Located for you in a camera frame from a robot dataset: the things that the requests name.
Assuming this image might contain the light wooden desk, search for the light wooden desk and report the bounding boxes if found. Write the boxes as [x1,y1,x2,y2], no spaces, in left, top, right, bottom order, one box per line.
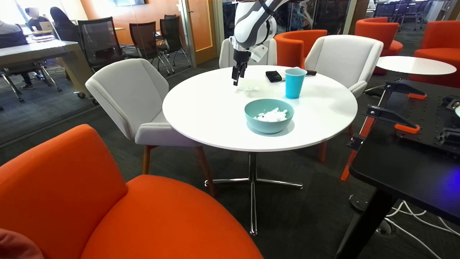
[0,39,92,100]

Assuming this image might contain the dark mesh chair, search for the dark mesh chair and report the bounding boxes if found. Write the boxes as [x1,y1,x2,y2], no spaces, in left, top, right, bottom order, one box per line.
[158,13,192,74]

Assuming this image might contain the small white round table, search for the small white round table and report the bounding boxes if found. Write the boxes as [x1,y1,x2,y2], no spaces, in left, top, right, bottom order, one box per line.
[375,55,458,78]

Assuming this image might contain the white floor cable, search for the white floor cable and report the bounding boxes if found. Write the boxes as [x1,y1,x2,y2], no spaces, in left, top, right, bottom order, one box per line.
[386,200,460,238]
[383,216,444,259]

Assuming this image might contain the black orange bar clamp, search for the black orange bar clamp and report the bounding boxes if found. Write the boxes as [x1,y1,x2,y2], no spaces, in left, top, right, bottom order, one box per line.
[339,104,422,183]
[365,80,428,117]

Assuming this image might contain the white scraper black handle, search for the white scraper black handle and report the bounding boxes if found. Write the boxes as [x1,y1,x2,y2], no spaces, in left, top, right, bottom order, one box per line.
[264,68,319,84]

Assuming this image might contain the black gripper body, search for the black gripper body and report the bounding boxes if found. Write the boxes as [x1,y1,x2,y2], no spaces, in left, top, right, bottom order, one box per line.
[231,49,253,74]

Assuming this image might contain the orange upholstered armchair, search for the orange upholstered armchair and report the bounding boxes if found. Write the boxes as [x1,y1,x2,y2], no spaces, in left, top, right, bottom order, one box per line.
[273,29,329,68]
[353,18,404,56]
[414,19,460,88]
[0,123,264,259]

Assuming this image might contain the chrome table pedestal base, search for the chrome table pedestal base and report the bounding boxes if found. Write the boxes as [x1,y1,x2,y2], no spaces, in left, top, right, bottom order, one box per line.
[202,153,304,236]

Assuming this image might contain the dark red rounded cushion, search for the dark red rounded cushion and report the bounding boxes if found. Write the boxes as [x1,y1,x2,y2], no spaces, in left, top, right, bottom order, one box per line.
[0,229,46,259]

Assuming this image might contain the black high-back office chair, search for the black high-back office chair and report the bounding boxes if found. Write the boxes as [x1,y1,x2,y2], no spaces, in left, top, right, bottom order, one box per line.
[48,6,80,42]

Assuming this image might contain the seated person dark hair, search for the seated person dark hair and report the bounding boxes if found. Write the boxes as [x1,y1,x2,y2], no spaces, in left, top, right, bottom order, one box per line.
[23,6,48,32]

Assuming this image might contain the black round floor plate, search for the black round floor plate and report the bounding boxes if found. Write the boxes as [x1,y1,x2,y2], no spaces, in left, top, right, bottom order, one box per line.
[347,193,375,213]

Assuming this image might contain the blue plastic cup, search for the blue plastic cup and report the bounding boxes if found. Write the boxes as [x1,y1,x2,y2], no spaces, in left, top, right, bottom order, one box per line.
[284,68,307,101]

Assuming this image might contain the black workbench table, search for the black workbench table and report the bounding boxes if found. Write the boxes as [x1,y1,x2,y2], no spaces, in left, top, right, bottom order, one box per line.
[335,81,460,259]

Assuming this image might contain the black mesh office chair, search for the black mesh office chair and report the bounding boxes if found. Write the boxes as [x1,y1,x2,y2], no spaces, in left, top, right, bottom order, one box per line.
[76,16,140,74]

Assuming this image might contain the brown mesh chair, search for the brown mesh chair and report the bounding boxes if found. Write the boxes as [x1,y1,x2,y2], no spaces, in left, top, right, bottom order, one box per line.
[128,21,166,74]

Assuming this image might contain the teal bowl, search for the teal bowl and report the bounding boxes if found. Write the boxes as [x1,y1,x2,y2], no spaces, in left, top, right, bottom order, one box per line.
[243,98,294,136]

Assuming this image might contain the orange wooden door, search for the orange wooden door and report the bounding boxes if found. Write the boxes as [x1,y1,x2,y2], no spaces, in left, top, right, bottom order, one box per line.
[185,0,214,55]

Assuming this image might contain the black metal fixture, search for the black metal fixture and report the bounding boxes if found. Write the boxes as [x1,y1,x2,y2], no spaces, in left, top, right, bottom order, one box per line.
[441,95,460,120]
[435,127,460,156]

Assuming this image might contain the white crumbled pieces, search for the white crumbled pieces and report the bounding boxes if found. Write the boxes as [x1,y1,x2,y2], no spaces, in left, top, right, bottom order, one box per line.
[253,108,290,123]

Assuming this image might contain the grey upholstered armchair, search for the grey upholstered armchair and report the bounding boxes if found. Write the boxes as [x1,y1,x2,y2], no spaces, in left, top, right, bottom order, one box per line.
[217,35,278,69]
[303,33,385,166]
[84,58,214,196]

